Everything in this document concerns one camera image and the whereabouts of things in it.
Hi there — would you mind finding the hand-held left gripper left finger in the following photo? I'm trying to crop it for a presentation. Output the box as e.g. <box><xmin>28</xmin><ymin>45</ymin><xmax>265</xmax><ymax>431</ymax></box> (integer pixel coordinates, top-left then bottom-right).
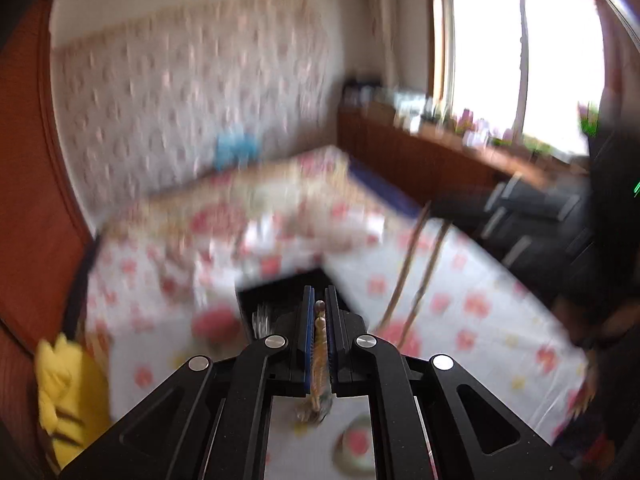
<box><xmin>60</xmin><ymin>285</ymin><xmax>317</xmax><ymax>480</ymax></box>

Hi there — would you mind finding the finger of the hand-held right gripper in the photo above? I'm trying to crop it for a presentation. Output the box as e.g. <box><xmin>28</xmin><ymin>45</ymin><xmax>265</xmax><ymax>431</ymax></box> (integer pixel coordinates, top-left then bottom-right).
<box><xmin>429</xmin><ymin>174</ymin><xmax>588</xmax><ymax>226</ymax></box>
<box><xmin>470</xmin><ymin>210</ymin><xmax>576</xmax><ymax>281</ymax></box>

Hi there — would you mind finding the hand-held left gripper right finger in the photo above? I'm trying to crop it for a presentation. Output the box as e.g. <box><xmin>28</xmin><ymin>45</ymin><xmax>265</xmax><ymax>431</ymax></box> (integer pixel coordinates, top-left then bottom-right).
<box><xmin>324</xmin><ymin>285</ymin><xmax>583</xmax><ymax>480</ymax></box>

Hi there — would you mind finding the black square box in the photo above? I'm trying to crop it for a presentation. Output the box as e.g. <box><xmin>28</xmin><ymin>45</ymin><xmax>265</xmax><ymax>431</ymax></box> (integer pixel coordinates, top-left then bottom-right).
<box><xmin>235</xmin><ymin>265</ymin><xmax>366</xmax><ymax>346</ymax></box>

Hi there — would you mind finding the strawberry print cloth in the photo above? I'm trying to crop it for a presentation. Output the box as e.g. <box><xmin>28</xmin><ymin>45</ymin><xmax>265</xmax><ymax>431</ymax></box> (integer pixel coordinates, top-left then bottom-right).
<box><xmin>85</xmin><ymin>210</ymin><xmax>591</xmax><ymax>480</ymax></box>

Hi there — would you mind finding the pale green jade bangle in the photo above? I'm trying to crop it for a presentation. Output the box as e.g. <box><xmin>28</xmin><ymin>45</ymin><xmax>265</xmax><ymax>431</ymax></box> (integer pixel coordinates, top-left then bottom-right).
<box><xmin>334</xmin><ymin>419</ymin><xmax>377</xmax><ymax>476</ymax></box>

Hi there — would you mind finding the long wooden cabinet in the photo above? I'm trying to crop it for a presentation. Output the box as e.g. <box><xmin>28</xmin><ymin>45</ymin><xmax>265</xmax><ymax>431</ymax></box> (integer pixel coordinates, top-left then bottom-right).
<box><xmin>337</xmin><ymin>105</ymin><xmax>591</xmax><ymax>211</ymax></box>

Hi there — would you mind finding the floral blanket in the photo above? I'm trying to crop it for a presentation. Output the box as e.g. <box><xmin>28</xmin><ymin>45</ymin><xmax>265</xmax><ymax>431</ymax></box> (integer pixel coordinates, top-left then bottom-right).
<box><xmin>100</xmin><ymin>145</ymin><xmax>381</xmax><ymax>261</ymax></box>

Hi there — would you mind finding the dark blue bedsheet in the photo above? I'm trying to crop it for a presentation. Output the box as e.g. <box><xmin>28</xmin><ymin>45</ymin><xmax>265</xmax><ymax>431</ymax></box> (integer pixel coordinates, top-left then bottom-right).
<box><xmin>347</xmin><ymin>157</ymin><xmax>421</xmax><ymax>216</ymax></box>

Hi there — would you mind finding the wooden framed window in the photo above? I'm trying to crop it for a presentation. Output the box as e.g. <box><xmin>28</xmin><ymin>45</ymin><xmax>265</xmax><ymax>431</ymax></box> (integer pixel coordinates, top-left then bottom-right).
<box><xmin>430</xmin><ymin>0</ymin><xmax>616</xmax><ymax>156</ymax></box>

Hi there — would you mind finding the blue fluffy item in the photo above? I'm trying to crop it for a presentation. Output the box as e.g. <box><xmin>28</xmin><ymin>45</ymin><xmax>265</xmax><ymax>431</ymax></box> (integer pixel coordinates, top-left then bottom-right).
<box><xmin>214</xmin><ymin>130</ymin><xmax>258</xmax><ymax>171</ymax></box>

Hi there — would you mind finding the patterned window curtain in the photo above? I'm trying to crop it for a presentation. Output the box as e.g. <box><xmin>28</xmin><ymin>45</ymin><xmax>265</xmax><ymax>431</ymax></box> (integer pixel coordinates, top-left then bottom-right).
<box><xmin>362</xmin><ymin>0</ymin><xmax>401</xmax><ymax>81</ymax></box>

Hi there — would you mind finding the yellow plush toy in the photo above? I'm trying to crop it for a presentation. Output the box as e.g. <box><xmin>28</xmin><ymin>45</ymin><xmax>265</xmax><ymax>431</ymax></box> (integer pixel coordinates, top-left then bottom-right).
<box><xmin>34</xmin><ymin>335</ymin><xmax>113</xmax><ymax>471</ymax></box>

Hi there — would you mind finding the brown wooden wardrobe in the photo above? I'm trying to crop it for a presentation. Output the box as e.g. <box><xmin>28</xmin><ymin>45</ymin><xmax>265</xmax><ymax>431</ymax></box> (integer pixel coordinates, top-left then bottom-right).
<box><xmin>0</xmin><ymin>0</ymin><xmax>101</xmax><ymax>480</ymax></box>

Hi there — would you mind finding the circle patterned wall cloth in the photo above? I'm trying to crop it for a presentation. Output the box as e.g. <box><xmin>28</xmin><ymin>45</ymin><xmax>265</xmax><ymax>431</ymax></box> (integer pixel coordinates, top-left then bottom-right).
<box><xmin>50</xmin><ymin>0</ymin><xmax>351</xmax><ymax>231</ymax></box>

